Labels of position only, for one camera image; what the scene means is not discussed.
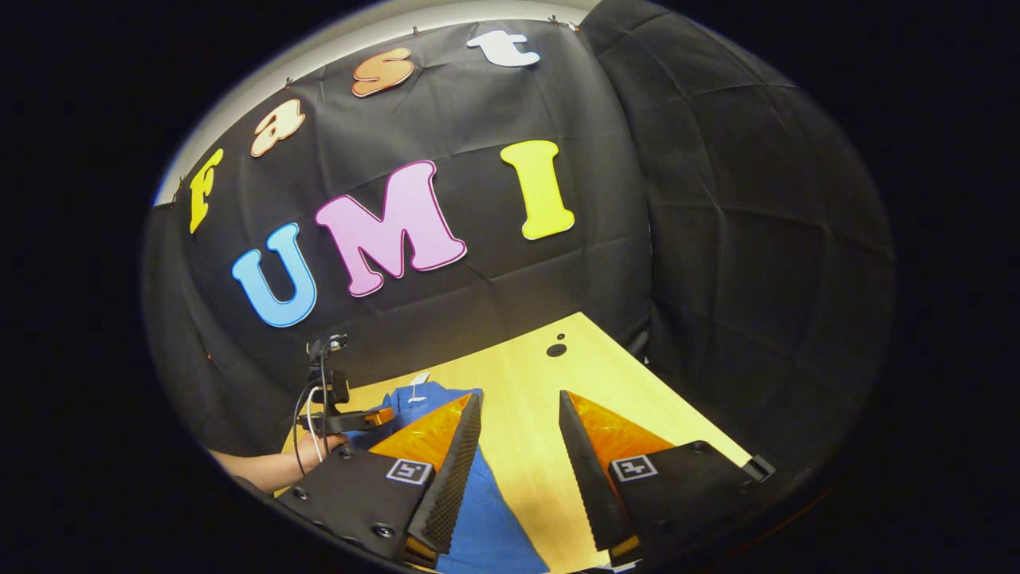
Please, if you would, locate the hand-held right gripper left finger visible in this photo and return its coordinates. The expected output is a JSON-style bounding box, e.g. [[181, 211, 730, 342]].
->
[[275, 391, 484, 568]]

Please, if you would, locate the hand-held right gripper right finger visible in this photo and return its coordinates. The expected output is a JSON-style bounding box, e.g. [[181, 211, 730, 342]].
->
[[558, 389, 758, 563]]

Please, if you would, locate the black backdrop cloth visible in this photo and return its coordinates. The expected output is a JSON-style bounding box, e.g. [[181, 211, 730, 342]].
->
[[142, 0, 897, 479]]

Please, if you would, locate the blue button shirt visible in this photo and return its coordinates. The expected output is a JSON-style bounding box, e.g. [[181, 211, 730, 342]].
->
[[343, 381, 551, 574]]

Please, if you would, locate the black cable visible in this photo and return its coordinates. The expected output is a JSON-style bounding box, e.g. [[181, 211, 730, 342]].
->
[[292, 381, 320, 477]]

